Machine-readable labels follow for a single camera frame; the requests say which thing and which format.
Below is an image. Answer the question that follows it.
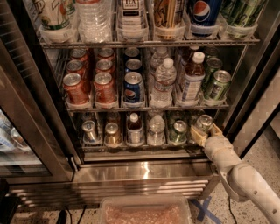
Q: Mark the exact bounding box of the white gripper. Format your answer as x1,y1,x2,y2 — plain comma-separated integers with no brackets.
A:
191,123,241,174

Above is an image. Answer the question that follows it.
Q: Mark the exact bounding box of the green 7up can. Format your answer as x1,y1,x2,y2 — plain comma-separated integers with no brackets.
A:
195,115,214,133

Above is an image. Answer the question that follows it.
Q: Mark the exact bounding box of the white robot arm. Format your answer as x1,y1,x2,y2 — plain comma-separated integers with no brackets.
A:
190,124,280,224

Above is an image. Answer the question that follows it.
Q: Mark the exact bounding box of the green can bottom shelf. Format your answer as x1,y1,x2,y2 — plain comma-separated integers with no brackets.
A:
169,120,187,145

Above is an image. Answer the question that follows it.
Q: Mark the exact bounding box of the green can shelf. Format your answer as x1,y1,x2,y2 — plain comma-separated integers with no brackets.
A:
169,120,187,145
220,0,267,39

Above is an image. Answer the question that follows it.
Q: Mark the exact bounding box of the water bottle bottom shelf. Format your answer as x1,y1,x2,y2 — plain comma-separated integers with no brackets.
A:
147,115,165,146

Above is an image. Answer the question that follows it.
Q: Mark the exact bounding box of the water bottle shelf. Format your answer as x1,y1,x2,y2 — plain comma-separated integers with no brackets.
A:
151,58,177,108
147,115,165,146
76,0,112,43

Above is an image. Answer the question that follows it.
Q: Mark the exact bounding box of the tea bottle middle shelf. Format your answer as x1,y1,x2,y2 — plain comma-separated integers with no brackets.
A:
179,52,206,102

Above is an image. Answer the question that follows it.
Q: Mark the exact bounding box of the tea bottle shelf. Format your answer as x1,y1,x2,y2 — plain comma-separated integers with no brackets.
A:
127,113,144,146
179,52,206,102

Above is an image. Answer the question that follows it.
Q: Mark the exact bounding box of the green can middle front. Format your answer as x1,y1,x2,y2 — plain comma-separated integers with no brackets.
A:
204,70,231,101

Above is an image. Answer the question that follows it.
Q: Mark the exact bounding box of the green can middle behind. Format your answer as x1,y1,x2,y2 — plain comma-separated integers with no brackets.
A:
201,57,223,89

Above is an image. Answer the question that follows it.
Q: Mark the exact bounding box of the water bottle middle shelf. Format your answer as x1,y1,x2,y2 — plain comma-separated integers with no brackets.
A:
151,58,177,108

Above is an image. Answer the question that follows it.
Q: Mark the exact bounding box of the tea bottle bottom shelf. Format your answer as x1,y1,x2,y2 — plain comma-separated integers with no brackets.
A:
127,113,144,146

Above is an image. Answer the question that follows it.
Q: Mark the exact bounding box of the blue pepsi can front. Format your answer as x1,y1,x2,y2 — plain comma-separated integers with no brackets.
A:
124,72,144,103

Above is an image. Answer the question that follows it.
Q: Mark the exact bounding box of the blue pepsi can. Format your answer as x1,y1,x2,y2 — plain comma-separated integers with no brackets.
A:
124,72,144,103
125,59,143,74

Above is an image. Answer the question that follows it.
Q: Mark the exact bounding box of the gold can bottom shelf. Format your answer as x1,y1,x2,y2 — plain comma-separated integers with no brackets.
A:
105,122,122,147

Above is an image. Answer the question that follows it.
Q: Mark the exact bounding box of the gold can shelf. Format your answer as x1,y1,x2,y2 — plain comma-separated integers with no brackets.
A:
105,122,122,147
153,0,186,40

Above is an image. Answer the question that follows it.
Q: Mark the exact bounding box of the blue pepsi can behind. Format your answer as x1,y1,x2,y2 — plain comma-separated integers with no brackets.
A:
125,59,143,74

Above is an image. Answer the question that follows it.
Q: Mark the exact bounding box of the red can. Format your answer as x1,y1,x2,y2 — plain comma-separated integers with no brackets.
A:
94,72,116,103
63,73,89,104
95,59,116,76
66,59,89,83

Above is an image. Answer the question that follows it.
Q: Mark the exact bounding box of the stainless fridge cabinet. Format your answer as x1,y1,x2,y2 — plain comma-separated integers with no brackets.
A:
0,0,280,207

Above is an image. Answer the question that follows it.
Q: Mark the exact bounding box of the silver can bottom shelf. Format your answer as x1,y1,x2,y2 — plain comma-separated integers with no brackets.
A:
81,120,98,142

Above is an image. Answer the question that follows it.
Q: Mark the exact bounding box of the pepsi can top shelf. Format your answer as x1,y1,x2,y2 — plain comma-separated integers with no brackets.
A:
188,0,222,37

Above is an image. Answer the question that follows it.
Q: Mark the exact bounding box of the green can top shelf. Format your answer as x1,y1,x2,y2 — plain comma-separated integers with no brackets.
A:
220,0,267,39

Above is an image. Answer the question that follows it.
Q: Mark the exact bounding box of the gold can top shelf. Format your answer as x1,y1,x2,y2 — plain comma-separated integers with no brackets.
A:
153,0,186,40

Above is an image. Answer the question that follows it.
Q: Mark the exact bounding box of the red can front left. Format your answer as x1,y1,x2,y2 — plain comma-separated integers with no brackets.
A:
63,73,89,104

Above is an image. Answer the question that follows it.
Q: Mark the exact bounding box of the red can left middle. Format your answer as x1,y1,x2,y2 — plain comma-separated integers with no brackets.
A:
66,59,89,83

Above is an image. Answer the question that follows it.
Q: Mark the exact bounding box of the water bottle top shelf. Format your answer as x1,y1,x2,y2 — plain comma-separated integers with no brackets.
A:
76,0,112,43

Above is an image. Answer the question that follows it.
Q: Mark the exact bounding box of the fridge glass door left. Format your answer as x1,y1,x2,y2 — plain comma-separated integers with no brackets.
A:
0,0,74,185

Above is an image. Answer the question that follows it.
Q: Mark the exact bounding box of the white 7up can top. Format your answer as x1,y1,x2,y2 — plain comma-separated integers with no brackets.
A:
32,0,75,31

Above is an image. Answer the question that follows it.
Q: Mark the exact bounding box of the clear plastic bin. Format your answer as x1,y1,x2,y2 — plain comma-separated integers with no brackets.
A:
99,194,193,224

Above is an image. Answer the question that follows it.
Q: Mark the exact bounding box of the white label bottle top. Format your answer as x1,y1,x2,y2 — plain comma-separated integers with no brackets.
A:
118,0,146,39

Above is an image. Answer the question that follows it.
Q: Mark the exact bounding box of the black cable right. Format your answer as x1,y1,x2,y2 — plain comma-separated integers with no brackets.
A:
227,195,239,224

